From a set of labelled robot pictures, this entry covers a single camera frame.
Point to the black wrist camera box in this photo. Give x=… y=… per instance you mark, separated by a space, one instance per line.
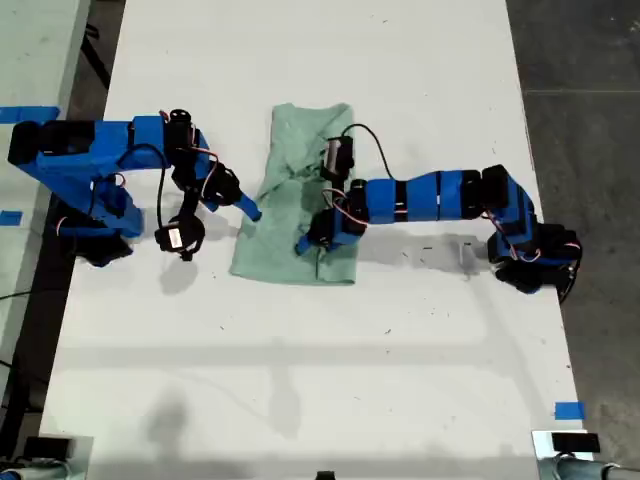
x=339 y=155
x=175 y=239

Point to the short blue tape strip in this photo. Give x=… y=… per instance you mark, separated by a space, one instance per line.
x=11 y=217
x=570 y=411

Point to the black stand leg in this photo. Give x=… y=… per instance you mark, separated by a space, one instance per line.
x=97 y=60

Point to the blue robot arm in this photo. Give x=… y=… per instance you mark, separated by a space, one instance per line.
x=75 y=165
x=425 y=200

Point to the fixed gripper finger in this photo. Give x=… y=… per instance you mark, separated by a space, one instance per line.
x=245 y=211
x=307 y=242

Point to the pale grey side table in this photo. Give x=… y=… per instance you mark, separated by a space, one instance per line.
x=30 y=60

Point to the grey metal clamp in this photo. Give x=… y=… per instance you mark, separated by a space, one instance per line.
x=80 y=460
x=542 y=450

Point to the pale green T-shirt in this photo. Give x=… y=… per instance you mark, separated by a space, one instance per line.
x=280 y=250

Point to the small black box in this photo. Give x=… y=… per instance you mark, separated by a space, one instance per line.
x=575 y=443
x=325 y=475
x=47 y=447

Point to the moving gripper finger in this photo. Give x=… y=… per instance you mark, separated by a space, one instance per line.
x=314 y=249
x=250 y=204

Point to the black camera stalk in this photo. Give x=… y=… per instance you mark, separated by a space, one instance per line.
x=190 y=205
x=334 y=185

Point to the long blue tape strip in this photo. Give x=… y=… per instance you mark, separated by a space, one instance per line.
x=27 y=113

